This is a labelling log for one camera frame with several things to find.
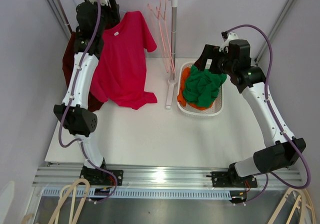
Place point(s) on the orange t shirt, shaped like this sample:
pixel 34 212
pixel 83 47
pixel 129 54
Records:
pixel 180 98

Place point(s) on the beige wooden hangers right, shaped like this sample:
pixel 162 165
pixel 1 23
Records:
pixel 295 204

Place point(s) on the maroon t shirt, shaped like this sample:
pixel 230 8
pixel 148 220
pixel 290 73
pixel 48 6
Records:
pixel 67 67

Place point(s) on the green t shirt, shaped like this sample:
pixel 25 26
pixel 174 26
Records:
pixel 202 87

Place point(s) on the pink hanger of green shirt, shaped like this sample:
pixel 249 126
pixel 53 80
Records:
pixel 155 28

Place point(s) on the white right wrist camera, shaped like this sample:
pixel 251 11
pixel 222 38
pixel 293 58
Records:
pixel 227 37

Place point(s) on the pink magenta t shirt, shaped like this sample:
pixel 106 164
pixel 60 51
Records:
pixel 120 75

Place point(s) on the aluminium mounting rail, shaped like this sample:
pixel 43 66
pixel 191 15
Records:
pixel 143 182

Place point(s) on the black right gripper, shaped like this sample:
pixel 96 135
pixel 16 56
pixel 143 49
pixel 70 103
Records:
pixel 210 52

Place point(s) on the pink hanger of orange shirt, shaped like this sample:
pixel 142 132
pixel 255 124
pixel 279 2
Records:
pixel 164 33

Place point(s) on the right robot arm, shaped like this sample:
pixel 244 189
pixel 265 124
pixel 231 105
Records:
pixel 282 148

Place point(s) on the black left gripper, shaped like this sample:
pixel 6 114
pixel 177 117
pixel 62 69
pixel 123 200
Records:
pixel 113 15

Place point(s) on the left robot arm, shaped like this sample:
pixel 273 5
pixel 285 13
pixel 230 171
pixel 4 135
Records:
pixel 77 122

